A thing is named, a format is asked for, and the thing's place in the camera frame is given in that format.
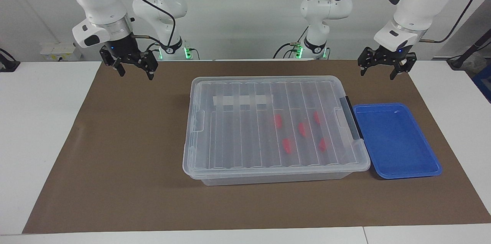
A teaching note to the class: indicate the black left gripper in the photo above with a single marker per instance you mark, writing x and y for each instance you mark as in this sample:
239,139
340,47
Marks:
387,55

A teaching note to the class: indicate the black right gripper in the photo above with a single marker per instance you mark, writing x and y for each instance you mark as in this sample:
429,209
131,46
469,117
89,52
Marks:
124,50

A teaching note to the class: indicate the red block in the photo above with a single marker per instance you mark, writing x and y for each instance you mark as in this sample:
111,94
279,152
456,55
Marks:
287,146
303,129
323,144
278,121
317,117

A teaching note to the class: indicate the clear ribbed box lid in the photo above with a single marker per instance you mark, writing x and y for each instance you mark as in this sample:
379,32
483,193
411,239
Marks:
238,136

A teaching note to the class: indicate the blue plastic tray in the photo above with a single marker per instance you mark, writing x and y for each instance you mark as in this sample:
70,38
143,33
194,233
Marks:
395,144

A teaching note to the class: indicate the clear plastic storage box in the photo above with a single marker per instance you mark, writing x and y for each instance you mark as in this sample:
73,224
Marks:
268,178

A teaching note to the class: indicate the white power strip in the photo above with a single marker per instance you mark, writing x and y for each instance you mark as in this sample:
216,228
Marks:
57,51

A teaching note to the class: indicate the brown table mat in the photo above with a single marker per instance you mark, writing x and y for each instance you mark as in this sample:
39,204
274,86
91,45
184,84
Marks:
126,159

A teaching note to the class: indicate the black stand leg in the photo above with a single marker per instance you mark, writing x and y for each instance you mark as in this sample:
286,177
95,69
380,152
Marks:
473,48

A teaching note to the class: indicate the blue crate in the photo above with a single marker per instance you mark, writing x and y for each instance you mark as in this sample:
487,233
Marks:
484,83

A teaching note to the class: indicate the black clamp object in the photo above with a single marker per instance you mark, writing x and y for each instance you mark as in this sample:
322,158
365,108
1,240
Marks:
7,65

